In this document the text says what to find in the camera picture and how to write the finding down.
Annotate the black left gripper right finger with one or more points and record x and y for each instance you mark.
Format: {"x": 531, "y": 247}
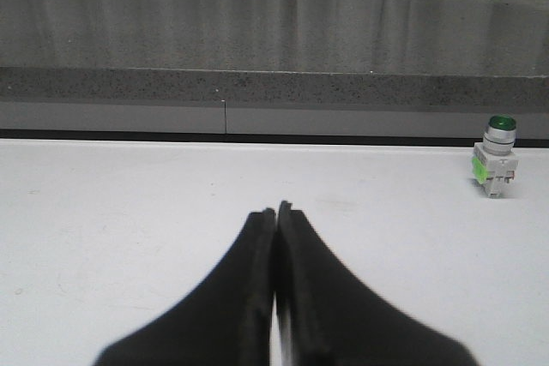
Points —
{"x": 329, "y": 317}

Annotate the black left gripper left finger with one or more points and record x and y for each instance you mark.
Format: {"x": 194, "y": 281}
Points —
{"x": 225, "y": 320}

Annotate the grey granite counter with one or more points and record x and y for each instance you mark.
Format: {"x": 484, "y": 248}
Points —
{"x": 405, "y": 68}

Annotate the green pushbutton switch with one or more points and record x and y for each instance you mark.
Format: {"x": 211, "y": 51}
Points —
{"x": 494, "y": 163}

